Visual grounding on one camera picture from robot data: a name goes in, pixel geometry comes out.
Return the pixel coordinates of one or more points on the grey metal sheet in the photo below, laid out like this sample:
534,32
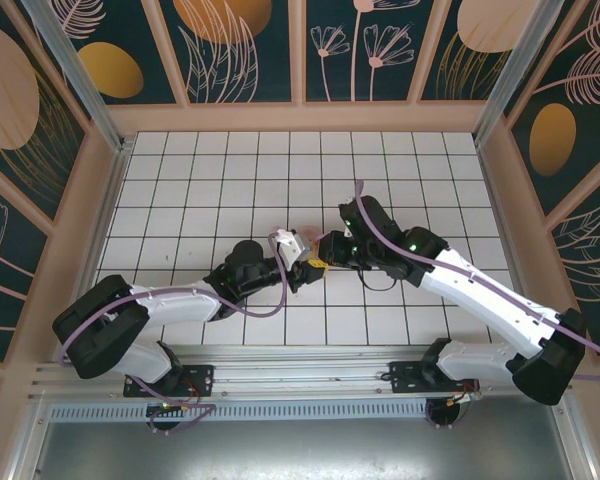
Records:
300,450

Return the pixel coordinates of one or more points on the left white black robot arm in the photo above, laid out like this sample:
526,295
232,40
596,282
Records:
180,302

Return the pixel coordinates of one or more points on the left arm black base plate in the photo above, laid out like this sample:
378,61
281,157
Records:
200,377

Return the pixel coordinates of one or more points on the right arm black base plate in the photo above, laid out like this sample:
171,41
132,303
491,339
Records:
405,375

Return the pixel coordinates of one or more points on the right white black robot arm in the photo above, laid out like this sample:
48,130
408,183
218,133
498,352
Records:
480,295

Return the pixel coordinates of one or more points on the pink earbud charging case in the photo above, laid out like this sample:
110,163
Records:
308,231

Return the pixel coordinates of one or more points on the long aluminium mounting rail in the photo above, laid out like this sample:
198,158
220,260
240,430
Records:
300,370

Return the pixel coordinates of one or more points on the aluminium corner post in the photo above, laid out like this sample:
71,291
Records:
80,80
520,70

